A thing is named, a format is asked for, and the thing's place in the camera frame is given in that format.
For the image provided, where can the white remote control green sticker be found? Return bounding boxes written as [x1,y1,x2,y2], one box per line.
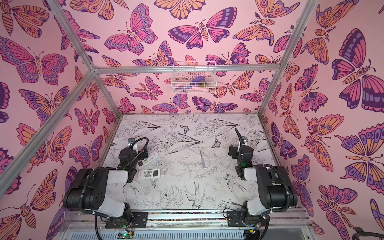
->
[138,152,159,169]

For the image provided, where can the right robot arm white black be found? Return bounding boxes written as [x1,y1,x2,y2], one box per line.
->
[229,129,298,226]

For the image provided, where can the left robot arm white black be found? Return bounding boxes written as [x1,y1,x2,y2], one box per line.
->
[63,137,149,227]

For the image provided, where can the white remote control with display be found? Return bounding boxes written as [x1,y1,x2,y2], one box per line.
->
[138,169,161,180]

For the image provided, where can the green circuit board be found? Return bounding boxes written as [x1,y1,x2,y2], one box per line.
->
[117,231,134,240]

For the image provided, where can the purple item in basket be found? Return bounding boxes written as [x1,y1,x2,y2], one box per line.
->
[191,76,206,84]

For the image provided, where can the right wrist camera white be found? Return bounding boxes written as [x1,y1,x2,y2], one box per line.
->
[238,136,248,152]

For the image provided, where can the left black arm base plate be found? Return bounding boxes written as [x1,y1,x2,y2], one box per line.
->
[105,212,149,229]

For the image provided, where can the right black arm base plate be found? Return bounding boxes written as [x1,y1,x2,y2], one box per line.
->
[223,209,270,229]

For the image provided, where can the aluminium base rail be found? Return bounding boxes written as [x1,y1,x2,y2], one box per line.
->
[58,209,316,240]

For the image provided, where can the white wire basket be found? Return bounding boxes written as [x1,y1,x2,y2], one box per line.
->
[170,61,217,95]

